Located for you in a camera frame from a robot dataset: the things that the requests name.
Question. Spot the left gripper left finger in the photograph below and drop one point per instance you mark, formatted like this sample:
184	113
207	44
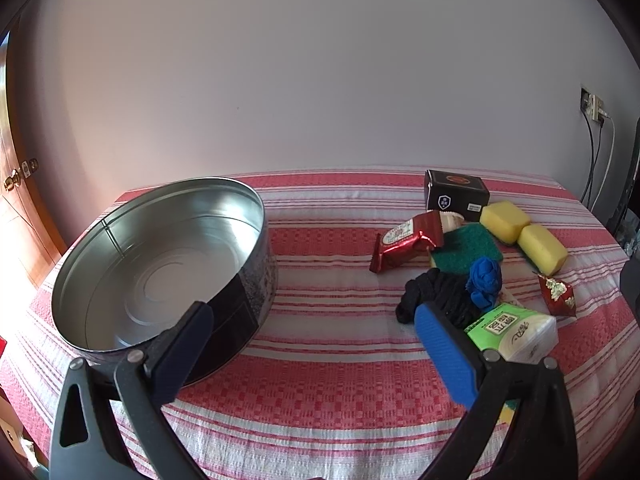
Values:
86	441

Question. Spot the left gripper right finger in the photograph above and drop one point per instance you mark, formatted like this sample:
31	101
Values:
541	440

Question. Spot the small red candy packet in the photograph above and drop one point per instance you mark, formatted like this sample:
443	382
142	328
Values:
558	296

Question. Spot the blue knotted cloth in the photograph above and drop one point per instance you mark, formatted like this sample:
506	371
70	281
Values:
484	283

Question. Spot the black knotted cloth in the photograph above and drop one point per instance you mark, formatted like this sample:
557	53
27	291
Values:
448	293

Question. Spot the yellow sponge front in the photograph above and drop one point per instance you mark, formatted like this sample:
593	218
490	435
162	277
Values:
542	248

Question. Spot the yellow sponge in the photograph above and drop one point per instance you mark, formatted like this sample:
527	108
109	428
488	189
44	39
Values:
542	248
504	221

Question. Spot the green scouring sponge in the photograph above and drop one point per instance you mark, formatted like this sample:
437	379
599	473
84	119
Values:
462	247

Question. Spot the beige snack packet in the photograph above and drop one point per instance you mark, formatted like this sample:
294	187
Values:
450	221

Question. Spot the red snack packet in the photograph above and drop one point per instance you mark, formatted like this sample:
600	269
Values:
415	237

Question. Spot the black gift box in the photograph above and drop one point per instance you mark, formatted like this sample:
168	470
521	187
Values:
459	193

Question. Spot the wooden door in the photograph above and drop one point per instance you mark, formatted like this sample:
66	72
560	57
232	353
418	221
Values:
30	242

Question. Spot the red striped tablecloth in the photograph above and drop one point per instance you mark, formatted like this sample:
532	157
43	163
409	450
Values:
333	387

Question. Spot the round metal tin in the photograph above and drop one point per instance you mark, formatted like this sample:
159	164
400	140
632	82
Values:
139	268

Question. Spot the brass door knob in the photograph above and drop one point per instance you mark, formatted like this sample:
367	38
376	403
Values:
26	169

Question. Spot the wall power socket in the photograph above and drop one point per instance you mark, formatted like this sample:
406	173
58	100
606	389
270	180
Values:
592	106

